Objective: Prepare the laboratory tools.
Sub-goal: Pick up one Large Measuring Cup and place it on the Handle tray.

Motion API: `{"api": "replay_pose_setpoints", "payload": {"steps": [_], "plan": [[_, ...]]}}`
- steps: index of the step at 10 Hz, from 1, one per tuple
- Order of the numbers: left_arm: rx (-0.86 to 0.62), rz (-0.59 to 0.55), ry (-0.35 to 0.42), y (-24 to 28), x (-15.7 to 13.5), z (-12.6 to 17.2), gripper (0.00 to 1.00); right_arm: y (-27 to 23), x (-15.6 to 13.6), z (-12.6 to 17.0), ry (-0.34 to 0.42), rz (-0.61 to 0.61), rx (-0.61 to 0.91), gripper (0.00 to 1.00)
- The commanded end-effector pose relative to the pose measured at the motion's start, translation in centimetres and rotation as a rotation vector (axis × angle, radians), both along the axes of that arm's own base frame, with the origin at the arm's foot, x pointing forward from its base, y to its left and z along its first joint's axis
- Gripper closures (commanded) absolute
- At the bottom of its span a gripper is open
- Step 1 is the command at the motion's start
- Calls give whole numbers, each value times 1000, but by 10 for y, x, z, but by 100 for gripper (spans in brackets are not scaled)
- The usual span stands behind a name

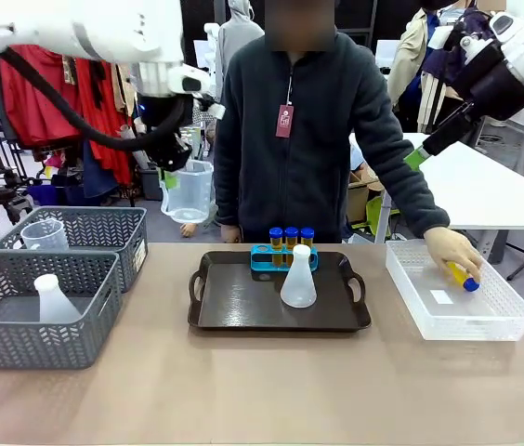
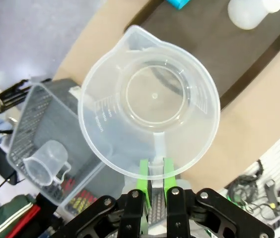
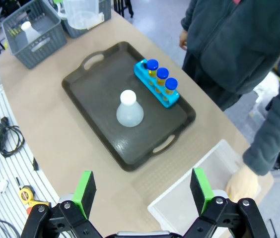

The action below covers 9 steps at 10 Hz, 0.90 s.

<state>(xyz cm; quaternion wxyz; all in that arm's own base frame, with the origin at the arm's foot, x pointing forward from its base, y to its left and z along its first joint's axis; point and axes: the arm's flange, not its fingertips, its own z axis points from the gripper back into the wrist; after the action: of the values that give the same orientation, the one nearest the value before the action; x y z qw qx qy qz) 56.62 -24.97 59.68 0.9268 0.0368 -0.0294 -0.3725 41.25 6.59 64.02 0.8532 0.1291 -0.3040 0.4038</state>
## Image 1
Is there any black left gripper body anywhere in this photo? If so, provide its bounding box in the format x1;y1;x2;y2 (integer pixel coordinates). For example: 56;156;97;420
138;92;194;174

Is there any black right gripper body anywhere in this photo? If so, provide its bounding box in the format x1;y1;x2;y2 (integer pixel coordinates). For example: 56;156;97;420
455;54;524;124

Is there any clear plastic measuring beaker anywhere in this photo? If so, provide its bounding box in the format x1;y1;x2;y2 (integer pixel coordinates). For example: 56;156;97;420
159;160;216;225
20;218;71;252

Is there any white conical flask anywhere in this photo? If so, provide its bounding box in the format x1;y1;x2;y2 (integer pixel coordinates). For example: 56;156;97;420
33;273;83;323
280;244;318;308

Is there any person's left forearm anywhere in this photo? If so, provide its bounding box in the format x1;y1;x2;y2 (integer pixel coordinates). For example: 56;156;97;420
382;138;452;239

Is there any person's right forearm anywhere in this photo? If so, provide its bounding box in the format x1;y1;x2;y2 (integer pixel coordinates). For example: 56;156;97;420
214;138;245;229

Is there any person's left hand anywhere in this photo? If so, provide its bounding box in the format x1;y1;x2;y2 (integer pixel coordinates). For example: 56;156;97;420
424;226;484;282

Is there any white side table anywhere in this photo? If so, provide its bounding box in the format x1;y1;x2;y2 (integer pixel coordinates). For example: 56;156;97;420
349;132;524;232

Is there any grey basket holding beakers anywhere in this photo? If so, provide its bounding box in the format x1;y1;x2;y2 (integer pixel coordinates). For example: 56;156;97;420
0;206;149;294

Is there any cardboard box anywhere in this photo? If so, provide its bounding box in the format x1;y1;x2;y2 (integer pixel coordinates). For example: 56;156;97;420
347;167;385;225

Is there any dark red hanging tag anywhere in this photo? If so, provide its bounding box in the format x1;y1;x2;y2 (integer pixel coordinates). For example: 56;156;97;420
274;104;295;139

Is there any grey hoodie mannequin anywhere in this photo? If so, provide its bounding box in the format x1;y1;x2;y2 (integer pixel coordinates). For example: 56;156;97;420
214;0;266;102

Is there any blue test tube rack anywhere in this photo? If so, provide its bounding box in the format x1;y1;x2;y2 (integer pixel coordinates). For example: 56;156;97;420
250;244;319;273

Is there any red hanging garment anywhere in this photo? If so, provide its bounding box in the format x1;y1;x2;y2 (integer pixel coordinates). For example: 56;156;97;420
0;44;134;187

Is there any person in grey fleece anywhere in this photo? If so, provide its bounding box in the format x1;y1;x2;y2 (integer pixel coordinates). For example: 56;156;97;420
214;32;452;243

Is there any dark brown serving tray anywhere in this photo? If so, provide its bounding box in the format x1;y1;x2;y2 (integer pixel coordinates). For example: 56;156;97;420
187;250;373;332

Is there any person's blurred head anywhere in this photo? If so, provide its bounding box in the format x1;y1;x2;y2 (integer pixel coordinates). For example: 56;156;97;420
264;0;337;53

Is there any white plastic basket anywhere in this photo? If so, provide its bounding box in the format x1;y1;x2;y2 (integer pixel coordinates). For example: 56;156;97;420
385;239;524;343

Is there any grey basket holding flasks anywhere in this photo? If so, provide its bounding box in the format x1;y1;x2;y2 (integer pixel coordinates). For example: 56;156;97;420
0;250;123;371

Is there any black corrugated cable hose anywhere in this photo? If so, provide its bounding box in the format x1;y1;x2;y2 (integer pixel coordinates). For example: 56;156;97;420
0;46;189;152

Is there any black camera tripod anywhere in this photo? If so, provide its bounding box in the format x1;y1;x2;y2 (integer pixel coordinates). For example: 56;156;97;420
0;148;36;245

